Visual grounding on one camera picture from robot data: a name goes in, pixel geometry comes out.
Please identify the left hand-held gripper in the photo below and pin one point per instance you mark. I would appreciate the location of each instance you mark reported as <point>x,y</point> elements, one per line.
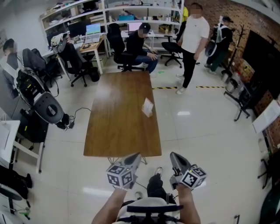
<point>119,177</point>

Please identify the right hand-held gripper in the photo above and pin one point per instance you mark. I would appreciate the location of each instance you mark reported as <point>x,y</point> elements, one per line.
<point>191,178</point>

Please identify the person's left forearm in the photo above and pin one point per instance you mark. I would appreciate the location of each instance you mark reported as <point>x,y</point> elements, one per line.
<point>111,205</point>

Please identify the person's right forearm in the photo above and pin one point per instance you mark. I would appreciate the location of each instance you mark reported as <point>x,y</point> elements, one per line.
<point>188,203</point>

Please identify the person's black trousers leg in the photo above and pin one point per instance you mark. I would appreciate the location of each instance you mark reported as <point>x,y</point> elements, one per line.
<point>155,188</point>

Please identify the brown wooden table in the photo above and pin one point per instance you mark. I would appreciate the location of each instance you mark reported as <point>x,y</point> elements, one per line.
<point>118,122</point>

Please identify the person's white shirt torso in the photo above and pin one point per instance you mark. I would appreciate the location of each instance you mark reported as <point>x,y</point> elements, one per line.
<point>151,201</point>

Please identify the black chest harness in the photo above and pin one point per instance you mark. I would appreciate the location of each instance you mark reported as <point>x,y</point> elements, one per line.
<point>153,208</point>

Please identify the yellow black floor tape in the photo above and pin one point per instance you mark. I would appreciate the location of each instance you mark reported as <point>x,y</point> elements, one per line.
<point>210,86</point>
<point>164,87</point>

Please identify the black floor stand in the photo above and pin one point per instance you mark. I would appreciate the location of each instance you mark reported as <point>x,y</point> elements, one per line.
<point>240,102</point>

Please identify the green floor tape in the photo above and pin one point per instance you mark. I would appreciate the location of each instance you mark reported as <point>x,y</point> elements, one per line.
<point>160,72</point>

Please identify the silver metal pot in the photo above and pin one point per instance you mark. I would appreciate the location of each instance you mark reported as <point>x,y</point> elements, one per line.
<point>225,77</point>
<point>232,85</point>

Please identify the black office chair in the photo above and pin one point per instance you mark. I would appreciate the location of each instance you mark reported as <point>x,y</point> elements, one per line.
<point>116,43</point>
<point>171,47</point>
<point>74,59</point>
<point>273,170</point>

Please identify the black trash bin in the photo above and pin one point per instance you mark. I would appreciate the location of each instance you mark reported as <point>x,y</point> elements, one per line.
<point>94,74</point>

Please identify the white board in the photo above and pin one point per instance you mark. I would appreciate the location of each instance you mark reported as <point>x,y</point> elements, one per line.
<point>267,117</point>

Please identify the black bag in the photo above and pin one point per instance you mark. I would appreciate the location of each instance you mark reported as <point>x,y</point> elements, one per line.
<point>32,131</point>

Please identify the wooden desk with white legs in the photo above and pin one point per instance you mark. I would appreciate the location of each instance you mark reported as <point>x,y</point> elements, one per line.
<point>92,47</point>

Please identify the dark coat rack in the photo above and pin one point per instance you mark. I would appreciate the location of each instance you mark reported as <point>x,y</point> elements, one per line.
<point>234,48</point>

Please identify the white paper bag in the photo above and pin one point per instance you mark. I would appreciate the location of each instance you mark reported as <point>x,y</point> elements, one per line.
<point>4,135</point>

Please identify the black television screen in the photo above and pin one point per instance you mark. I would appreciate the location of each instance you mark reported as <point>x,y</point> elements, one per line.
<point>262,61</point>

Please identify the grey cabinet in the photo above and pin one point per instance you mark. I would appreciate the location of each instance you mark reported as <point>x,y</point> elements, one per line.
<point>6,105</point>

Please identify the grey white jacket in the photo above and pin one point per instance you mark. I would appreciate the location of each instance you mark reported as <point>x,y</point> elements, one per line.
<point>59,41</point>

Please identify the black monitor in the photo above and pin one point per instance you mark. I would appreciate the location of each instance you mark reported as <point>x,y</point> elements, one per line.
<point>78,28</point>

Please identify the white shelving unit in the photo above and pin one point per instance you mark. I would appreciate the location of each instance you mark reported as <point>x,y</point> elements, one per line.
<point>72,16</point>

